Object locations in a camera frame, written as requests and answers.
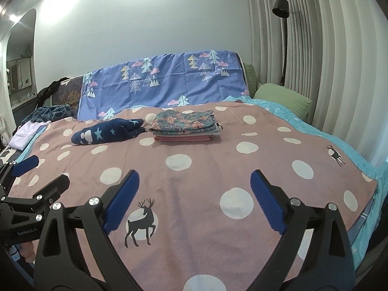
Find green pillow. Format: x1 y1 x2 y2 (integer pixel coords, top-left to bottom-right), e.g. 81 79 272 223
242 63 258 96
253 82 313 119

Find dark branch print cloth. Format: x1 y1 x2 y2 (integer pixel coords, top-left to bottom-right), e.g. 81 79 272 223
51 76 85 119

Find dark blue fluffy blanket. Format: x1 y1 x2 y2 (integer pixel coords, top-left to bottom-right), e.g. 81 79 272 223
21 105 73 126

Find black floor lamp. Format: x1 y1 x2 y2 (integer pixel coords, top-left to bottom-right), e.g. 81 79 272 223
272 0 290 87

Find navy star print cloth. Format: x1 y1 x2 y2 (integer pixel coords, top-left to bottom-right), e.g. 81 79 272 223
71 118 146 145

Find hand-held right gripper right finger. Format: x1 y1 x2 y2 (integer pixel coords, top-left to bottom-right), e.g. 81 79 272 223
250 170 356 291

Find black garment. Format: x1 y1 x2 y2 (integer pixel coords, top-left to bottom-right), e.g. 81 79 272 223
36 79 72 110

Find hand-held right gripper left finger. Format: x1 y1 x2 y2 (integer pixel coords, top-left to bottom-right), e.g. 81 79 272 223
33 170 140 291

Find pink-red folded cloth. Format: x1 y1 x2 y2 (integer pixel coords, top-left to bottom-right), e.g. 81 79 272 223
154 135 213 143

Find blue tree print sheet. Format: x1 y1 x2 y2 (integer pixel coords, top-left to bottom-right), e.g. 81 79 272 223
77 49 251 120

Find pink polka dot blanket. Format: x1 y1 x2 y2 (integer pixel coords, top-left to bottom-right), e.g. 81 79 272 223
6 101 378 291

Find pleated white curtain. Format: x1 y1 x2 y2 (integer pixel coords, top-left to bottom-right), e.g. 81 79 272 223
245 0 388 170

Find teal floral cloth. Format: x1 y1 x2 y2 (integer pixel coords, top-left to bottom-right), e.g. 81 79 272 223
149 110 219 135

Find light teal bed sheet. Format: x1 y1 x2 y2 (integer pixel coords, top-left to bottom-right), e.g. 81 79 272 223
226 95 388 267

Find grey folded cloth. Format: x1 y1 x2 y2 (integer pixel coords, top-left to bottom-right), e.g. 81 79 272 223
153 126 221 138

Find pale lavender cloth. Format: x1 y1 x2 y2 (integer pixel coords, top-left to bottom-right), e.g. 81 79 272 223
8 121 52 150

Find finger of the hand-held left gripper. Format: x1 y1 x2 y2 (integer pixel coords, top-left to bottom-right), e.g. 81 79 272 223
0 154 40 188
0 174 71 222

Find arched wall mirror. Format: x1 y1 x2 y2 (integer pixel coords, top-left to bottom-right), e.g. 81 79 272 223
4 9 38 108

